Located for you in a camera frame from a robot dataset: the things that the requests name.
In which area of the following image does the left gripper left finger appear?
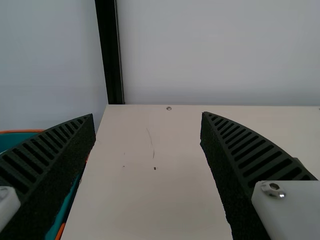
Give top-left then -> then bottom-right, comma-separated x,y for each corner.
0,113 -> 97,240

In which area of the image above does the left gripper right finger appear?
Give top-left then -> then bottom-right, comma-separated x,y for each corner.
199,111 -> 320,240

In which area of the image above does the teal shopping basket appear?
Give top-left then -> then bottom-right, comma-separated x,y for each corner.
0,128 -> 89,240

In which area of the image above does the black post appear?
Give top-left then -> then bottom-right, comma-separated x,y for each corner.
94,0 -> 125,105

